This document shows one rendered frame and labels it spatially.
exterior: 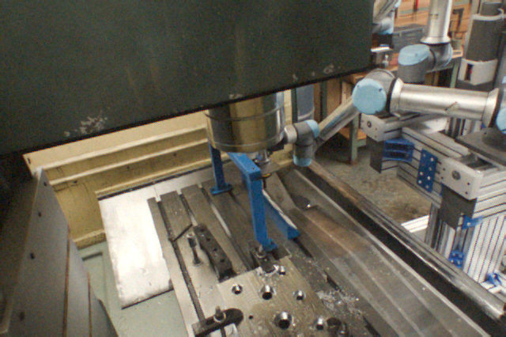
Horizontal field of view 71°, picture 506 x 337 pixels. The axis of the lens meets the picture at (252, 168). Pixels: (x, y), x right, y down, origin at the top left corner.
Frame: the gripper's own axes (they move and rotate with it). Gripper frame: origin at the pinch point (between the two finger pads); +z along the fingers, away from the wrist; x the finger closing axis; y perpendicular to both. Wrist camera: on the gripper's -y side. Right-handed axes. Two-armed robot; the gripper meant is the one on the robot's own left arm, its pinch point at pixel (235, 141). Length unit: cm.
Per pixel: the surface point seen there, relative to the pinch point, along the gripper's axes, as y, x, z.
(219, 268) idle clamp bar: 24.1, -34.8, 21.0
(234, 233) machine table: 29.7, -15.1, 8.9
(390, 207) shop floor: 114, 53, -142
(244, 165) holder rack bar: -3.2, -23.8, 5.9
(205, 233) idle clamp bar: 23.7, -17.1, 20.2
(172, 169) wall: 31, 47, 19
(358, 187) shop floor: 114, 89, -140
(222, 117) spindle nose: -34, -58, 22
